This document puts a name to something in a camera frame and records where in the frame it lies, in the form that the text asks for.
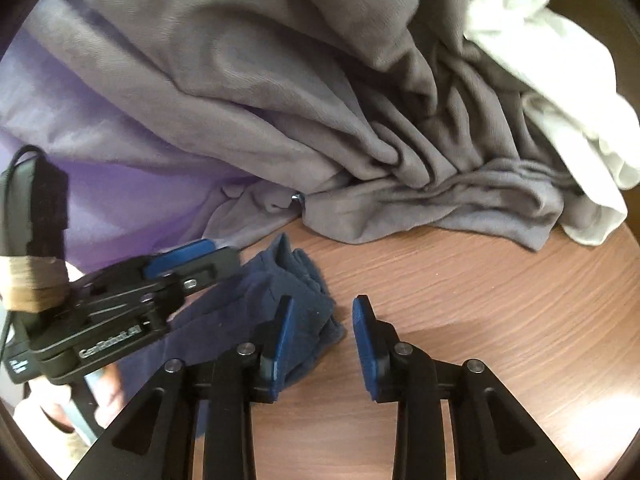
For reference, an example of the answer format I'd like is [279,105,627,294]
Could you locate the person's left hand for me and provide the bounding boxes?
[95,361,127,423]

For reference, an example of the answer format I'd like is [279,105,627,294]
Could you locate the white cloth garment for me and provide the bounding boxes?
[462,0,640,247]

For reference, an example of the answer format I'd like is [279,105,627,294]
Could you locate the grey cloth garment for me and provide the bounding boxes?
[22,0,601,252]

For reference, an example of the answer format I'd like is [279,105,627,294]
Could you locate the purple curtain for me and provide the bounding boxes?
[0,25,261,271]

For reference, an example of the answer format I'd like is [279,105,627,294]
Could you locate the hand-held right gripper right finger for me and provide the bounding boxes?
[352,295,572,480]

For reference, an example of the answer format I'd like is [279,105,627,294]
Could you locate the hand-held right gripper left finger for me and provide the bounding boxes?
[67,295,295,480]

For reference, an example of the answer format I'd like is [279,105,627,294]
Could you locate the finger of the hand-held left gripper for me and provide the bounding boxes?
[141,239,217,279]
[67,246,242,333]

